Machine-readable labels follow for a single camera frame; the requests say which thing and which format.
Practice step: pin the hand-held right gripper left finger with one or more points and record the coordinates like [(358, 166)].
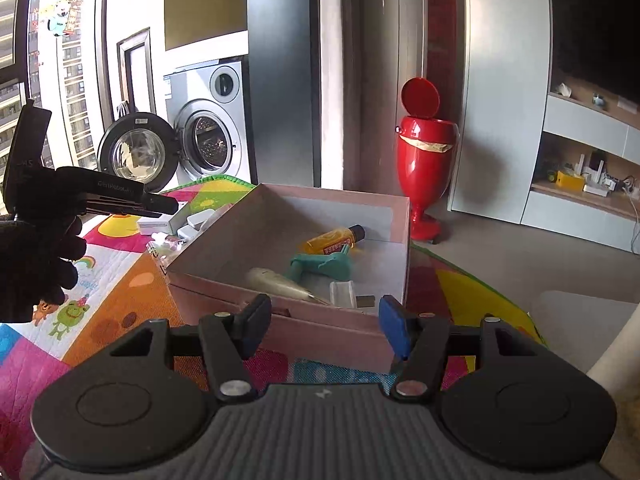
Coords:
[(256, 322)]

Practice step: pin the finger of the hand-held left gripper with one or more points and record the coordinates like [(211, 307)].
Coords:
[(150, 205)]

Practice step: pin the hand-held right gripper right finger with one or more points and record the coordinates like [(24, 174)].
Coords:
[(395, 325)]

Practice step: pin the pink cardboard box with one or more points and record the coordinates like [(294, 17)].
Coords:
[(225, 245)]

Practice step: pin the person's left hand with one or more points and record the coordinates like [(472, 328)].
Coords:
[(35, 265)]

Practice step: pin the flat white box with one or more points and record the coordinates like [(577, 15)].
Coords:
[(151, 225)]

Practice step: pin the cream cone-shaped tube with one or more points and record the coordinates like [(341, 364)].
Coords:
[(275, 282)]

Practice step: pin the small clear bottle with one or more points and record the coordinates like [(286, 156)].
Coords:
[(167, 246)]

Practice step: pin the small white box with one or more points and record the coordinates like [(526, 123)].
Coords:
[(342, 294)]

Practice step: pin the teal plastic tool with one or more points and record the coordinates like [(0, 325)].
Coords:
[(320, 263)]

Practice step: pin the silver washing machine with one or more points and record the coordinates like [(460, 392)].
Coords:
[(215, 130)]

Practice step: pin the colourful play mat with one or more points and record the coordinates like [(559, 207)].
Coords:
[(115, 300)]

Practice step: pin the yellow liquid bottle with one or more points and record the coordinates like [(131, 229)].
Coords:
[(330, 242)]

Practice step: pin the silver framed board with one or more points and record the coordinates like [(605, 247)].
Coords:
[(136, 75)]

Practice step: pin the cartoon window sticker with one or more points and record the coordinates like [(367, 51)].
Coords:
[(56, 14)]

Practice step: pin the yellow box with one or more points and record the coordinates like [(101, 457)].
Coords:
[(570, 180)]

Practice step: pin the white router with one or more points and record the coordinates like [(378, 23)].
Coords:
[(595, 180)]

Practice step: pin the red pedestal trash bin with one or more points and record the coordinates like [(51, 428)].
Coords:
[(425, 160)]

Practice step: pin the beige post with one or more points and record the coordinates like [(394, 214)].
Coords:
[(620, 360)]

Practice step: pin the white wall shelf unit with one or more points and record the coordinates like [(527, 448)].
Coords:
[(500, 110)]

